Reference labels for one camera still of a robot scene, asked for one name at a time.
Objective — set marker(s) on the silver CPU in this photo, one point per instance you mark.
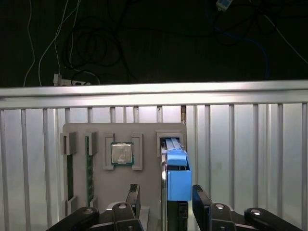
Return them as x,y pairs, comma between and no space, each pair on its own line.
121,154

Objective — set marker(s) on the grey parts rack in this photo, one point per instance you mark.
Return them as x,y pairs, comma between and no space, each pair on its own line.
146,183

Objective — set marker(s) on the blue white adapter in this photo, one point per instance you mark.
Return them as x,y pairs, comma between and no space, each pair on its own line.
222,3

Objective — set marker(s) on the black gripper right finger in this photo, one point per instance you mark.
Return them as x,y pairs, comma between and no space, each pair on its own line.
202,211

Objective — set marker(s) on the green RAM stick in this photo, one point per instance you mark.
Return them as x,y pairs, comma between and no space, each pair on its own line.
89,173
70,178

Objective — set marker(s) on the hard disk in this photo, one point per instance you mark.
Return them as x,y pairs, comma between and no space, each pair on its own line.
179,185

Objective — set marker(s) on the white power strip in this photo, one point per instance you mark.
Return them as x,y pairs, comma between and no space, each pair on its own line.
72,83

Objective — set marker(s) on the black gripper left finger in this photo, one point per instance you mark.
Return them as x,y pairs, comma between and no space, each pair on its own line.
133,207

